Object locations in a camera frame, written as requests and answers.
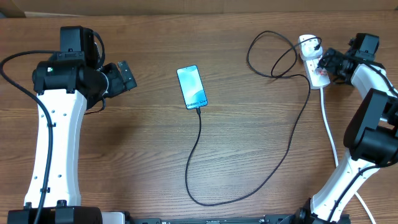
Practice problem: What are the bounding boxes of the black usb charging cable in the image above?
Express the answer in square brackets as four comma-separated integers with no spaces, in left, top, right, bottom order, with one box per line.
[185,30,323,207]

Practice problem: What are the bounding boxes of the blue screen smartphone black case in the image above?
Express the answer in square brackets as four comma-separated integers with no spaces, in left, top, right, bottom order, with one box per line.
[177,65,208,110]

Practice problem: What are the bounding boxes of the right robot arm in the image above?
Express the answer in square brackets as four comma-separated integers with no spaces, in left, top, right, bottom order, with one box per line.
[283,33,397,223]

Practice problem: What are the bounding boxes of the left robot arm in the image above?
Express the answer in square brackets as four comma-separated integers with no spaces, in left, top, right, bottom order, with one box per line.
[7,26,137,223]

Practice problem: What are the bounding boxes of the white charger plug adapter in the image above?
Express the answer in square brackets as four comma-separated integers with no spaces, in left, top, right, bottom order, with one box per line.
[298,34,323,61]

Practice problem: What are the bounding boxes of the white power strip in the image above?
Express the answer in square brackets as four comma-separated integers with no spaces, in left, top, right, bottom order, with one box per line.
[303,57,330,90]

